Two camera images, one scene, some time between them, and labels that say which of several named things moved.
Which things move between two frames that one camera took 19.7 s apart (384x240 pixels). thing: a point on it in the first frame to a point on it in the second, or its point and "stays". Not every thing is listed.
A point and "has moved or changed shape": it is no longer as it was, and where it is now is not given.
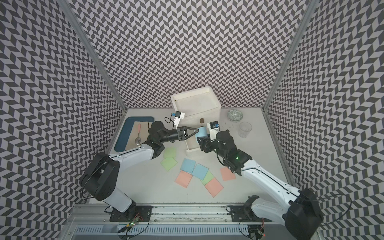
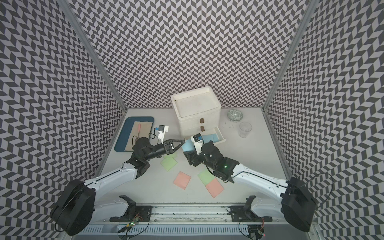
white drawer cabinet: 200,106 stays
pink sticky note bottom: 214,187 stays
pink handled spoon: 137,139 stays
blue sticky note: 188,165 to 189,145
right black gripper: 205,145 to 192,158
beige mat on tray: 143,133 stays
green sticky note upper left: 170,152 stays
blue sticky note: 202,132 has moved or changed shape
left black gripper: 181,134 to 172,149
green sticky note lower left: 168,163 stays
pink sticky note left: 183,178 stays
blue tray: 125,130 stays
